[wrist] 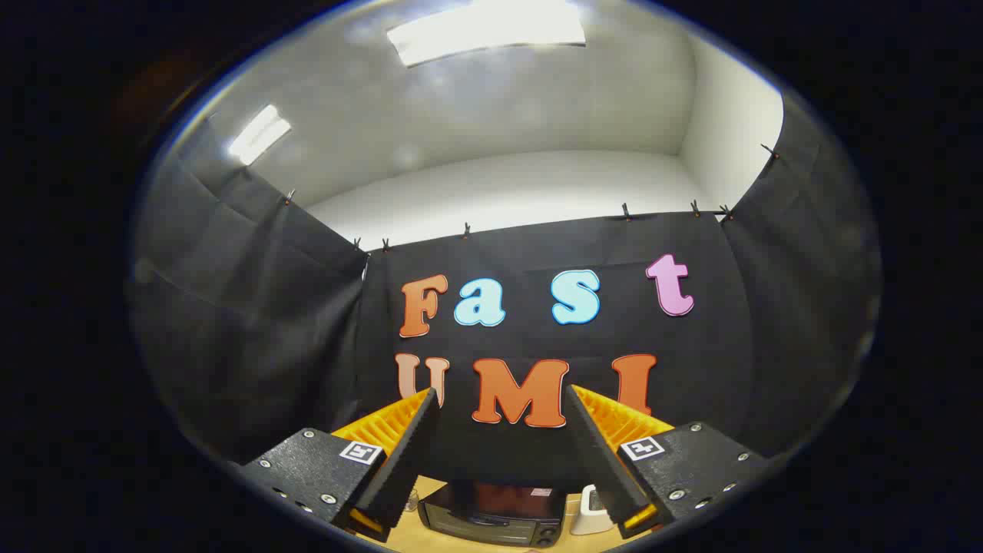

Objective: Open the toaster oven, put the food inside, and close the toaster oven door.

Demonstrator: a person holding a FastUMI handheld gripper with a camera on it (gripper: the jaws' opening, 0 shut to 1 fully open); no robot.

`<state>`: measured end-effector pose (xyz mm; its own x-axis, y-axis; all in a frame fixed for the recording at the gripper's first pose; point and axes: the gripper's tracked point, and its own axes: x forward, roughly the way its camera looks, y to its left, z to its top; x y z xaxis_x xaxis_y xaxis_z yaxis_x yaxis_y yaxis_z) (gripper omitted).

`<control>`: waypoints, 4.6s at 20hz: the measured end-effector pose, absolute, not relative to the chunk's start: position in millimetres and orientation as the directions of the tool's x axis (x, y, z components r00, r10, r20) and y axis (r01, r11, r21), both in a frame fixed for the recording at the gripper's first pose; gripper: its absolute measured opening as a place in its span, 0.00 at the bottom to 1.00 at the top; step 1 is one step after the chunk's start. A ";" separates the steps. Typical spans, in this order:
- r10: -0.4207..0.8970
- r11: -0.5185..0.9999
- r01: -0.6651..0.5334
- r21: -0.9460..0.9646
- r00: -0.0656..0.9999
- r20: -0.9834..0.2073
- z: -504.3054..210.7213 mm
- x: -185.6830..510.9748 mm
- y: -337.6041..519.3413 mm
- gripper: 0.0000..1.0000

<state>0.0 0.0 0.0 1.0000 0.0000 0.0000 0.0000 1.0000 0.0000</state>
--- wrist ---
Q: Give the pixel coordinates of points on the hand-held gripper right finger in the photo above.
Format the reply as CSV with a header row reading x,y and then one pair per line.
x,y
603,461

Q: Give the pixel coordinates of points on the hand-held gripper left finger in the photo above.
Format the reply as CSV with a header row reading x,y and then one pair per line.
x,y
407,461

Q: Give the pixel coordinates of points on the black toaster oven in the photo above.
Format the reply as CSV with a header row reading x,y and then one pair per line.
x,y
491,516

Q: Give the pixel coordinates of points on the white bottle green label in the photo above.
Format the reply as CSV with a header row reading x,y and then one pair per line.
x,y
412,501

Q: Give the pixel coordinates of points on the white rectangular appliance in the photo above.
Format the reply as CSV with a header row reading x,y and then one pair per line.
x,y
587,516

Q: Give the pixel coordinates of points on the black backdrop cloth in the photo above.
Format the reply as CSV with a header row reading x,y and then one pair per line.
x,y
522,246

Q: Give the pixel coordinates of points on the row of black clips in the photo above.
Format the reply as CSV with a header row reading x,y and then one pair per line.
x,y
626,211

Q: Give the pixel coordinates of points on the small ceiling light panel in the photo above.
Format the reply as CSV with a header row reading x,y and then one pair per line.
x,y
259,134

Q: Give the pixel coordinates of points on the large ceiling light panel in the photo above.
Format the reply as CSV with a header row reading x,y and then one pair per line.
x,y
484,31

